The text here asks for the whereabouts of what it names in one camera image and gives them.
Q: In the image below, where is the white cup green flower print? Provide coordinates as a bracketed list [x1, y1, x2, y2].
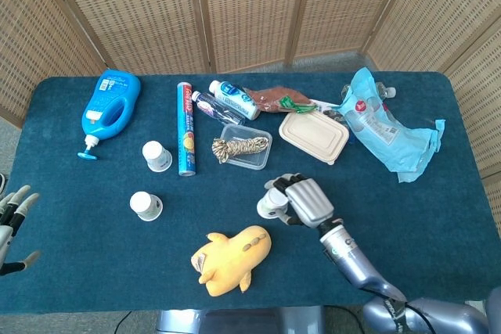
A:
[129, 191, 164, 222]

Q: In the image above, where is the beige lidded lunch box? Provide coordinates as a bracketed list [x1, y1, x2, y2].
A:
[278, 110, 351, 166]

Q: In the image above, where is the white cup blue dandelion print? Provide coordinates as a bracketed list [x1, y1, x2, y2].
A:
[141, 140, 174, 173]

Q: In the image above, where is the blue carpet table cloth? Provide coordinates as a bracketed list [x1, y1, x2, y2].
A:
[0, 71, 495, 315]

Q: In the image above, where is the coiled braided rope bundle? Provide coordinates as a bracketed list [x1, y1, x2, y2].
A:
[211, 136, 270, 164]

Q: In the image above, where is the yellow plush duck toy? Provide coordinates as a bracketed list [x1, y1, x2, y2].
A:
[190, 224, 273, 298]

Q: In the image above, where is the dark small bottle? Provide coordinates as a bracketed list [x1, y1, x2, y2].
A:
[190, 90, 247, 127]

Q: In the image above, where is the light blue plastic package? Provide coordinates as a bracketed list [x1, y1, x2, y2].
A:
[337, 66, 446, 184]

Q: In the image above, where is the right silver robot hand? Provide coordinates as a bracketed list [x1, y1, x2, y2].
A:
[264, 172, 336, 229]

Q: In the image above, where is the white cup navy flower print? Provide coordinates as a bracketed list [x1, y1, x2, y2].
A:
[256, 188, 291, 220]

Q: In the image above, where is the brown snack bag green print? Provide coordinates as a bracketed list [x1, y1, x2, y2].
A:
[242, 85, 319, 115]

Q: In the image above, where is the black floor cable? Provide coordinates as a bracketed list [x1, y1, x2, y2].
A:
[323, 304, 367, 334]
[115, 310, 133, 334]

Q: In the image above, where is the wicker folding screen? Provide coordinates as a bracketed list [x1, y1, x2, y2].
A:
[0, 0, 501, 233]

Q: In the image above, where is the white bottle blue label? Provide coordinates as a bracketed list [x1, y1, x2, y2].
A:
[207, 79, 261, 121]

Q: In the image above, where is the blue detergent pump bottle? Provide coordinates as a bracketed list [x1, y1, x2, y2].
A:
[76, 69, 142, 161]

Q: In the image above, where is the blue chip tube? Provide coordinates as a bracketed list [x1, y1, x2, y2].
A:
[176, 81, 198, 177]

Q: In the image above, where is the clear plastic food container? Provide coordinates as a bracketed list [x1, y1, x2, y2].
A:
[216, 123, 273, 171]

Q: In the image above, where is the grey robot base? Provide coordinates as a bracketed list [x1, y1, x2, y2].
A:
[155, 304, 326, 334]

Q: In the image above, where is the small printed packet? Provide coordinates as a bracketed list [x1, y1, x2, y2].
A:
[312, 101, 348, 120]

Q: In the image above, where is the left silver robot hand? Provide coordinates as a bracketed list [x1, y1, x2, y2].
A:
[0, 184, 41, 277]

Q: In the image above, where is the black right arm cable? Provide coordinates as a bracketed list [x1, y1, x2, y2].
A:
[362, 286, 430, 334]

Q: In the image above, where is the clear bottle white cap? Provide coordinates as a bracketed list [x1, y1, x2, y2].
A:
[375, 81, 398, 101]

